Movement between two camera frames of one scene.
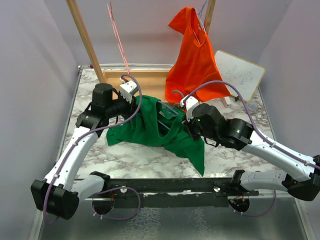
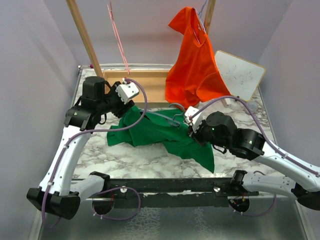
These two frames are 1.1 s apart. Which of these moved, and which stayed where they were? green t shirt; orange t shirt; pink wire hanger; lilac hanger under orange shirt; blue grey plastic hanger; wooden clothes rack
Moved: blue grey plastic hanger; green t shirt
Stayed: wooden clothes rack; orange t shirt; pink wire hanger; lilac hanger under orange shirt
